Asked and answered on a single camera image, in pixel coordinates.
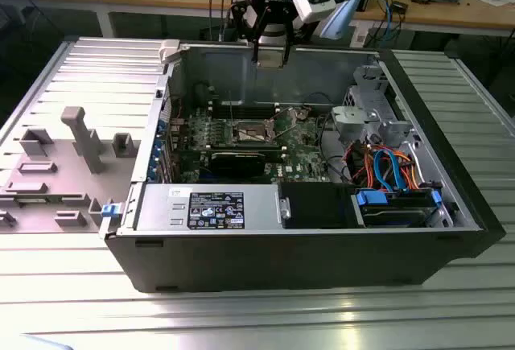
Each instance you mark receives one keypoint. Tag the black open PC case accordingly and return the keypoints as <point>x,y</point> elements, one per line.
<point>241,261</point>

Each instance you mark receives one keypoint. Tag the green motherboard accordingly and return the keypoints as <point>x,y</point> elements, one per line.
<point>306,157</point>

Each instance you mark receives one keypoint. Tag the silver square CPU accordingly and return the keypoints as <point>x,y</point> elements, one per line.
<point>269,60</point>

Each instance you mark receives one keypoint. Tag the silver power supply unit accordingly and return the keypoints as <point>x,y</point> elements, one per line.
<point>161,209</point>

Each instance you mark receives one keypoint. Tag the black graphics card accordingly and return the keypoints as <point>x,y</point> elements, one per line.
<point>237,163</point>

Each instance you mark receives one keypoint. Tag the CPU socket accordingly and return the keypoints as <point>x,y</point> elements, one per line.
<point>257,129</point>

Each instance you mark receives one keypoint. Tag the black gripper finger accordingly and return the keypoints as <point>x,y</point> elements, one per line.
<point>286,52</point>
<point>255,50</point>

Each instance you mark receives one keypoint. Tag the silver metal drive cage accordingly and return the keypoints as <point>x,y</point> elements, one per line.
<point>354,118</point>

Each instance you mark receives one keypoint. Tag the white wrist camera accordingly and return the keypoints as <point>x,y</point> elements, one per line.
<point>311,8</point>

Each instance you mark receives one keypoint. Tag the black RAM slot row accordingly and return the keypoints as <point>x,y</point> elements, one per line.
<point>249,112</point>
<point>273,147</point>

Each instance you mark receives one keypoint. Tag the green RAM stick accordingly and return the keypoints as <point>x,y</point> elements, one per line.
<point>34,202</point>

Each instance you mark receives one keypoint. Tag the blue expansion slot clip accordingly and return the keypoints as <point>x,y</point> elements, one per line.
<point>152,171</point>
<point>161,126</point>
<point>157,151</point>

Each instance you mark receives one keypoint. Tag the pale grey case latch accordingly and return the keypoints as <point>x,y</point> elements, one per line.
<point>169,50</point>

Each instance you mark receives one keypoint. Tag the grey plastic parts rack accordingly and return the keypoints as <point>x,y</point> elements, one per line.
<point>60,173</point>

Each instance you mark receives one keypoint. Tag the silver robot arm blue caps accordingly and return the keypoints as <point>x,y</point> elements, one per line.
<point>342,16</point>

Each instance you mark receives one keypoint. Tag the hard disk in blue carrier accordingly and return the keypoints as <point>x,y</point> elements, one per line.
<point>398,213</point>

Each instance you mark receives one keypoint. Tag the small silver metal bracket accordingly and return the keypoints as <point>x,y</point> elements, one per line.
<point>285,209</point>

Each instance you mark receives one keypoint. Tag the blue case latch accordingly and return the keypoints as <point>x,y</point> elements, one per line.
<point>110,211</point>

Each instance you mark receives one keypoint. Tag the small black adapter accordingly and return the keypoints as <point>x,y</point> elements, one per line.
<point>400,7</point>

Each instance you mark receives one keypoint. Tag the black printed label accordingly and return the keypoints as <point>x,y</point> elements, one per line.
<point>217,211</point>

